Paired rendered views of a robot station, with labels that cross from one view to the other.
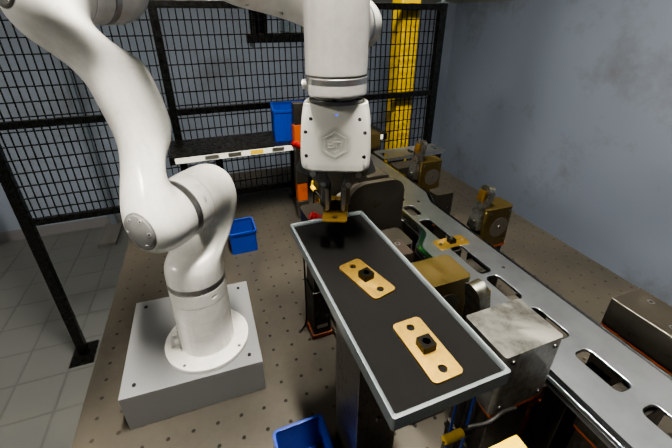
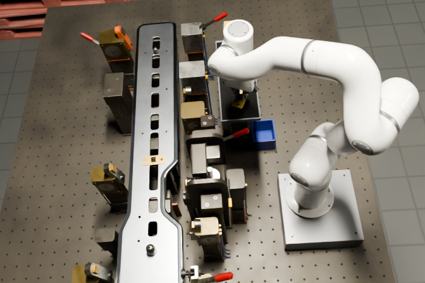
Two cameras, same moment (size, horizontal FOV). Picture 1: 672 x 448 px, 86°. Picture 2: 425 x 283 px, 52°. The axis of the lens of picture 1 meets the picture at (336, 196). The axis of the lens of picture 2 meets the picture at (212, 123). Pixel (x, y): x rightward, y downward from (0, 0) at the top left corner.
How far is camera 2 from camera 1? 1.66 m
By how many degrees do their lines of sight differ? 92
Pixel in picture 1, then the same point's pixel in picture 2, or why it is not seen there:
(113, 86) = not seen: hidden behind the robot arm
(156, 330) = (342, 210)
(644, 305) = (114, 89)
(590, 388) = (166, 76)
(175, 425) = not seen: hidden behind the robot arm
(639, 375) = (145, 75)
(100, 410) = (365, 193)
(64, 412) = not seen: outside the picture
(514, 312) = (186, 73)
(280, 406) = (270, 170)
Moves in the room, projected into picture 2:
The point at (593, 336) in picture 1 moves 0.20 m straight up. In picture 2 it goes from (143, 90) to (132, 60)
